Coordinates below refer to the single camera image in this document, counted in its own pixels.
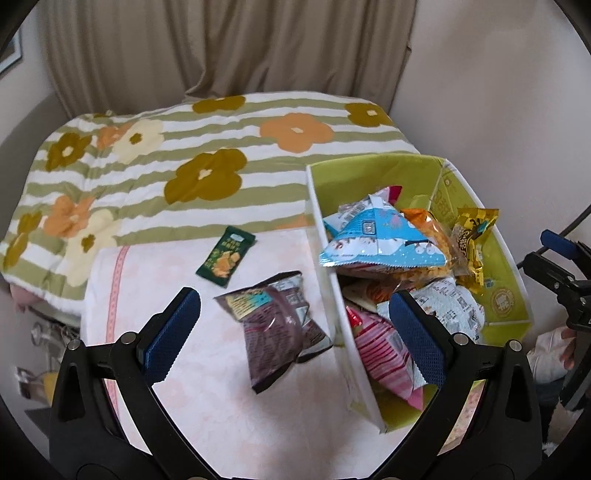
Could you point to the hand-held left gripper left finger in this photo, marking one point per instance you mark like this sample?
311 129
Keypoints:
173 337

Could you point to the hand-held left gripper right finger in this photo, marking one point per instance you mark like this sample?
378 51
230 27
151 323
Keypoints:
418 341

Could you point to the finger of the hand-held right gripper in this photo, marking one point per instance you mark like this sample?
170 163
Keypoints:
556 241
549 270

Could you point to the pink striped snack bag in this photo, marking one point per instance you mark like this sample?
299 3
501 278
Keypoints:
383 355

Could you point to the grey white printed snack bag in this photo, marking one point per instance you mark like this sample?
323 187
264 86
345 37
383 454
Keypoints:
452 309

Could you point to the green cardboard box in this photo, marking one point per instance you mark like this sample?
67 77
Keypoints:
498 281

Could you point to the clear waffle cookie packet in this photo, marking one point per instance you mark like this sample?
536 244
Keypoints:
369 293

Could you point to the yellow snack packet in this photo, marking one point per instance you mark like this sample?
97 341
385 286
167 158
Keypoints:
471 240

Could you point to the dark purple snack bag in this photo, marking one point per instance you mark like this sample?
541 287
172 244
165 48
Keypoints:
272 337

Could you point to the orange and cream snack bag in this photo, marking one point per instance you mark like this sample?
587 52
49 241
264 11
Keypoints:
431 235

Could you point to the blue and white snack bag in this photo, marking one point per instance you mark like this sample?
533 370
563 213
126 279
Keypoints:
374 230

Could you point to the small pink snack bag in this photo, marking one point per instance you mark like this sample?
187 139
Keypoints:
395 191

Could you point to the person's right hand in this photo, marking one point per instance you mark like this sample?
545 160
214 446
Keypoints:
549 355

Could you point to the small dark green snack packet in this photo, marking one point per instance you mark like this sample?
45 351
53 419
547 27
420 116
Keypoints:
224 256

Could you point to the pink plush cushion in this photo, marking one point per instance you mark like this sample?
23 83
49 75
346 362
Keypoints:
18 297

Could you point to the green striped floral blanket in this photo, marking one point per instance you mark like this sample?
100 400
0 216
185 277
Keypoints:
231 138

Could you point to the beige curtain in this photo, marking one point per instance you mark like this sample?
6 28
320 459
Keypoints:
207 41

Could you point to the framed wall picture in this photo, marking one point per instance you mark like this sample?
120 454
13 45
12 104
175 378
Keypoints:
9 55

